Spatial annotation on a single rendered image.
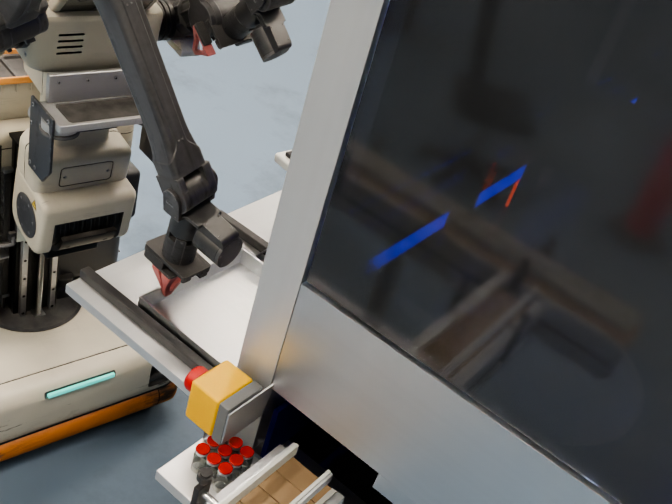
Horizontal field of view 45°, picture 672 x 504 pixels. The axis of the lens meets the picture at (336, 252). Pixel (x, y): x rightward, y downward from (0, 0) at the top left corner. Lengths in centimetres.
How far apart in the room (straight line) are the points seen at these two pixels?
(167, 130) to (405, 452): 57
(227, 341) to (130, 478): 97
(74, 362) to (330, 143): 139
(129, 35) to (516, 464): 76
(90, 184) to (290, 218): 93
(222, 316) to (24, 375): 81
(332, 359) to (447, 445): 19
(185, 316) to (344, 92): 66
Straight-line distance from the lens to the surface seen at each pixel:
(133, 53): 121
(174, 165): 126
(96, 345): 227
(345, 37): 92
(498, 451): 100
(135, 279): 154
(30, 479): 233
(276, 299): 110
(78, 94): 173
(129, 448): 240
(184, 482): 123
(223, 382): 116
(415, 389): 102
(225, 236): 130
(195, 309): 149
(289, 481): 120
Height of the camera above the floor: 185
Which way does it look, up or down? 34 degrees down
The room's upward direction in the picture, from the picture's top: 18 degrees clockwise
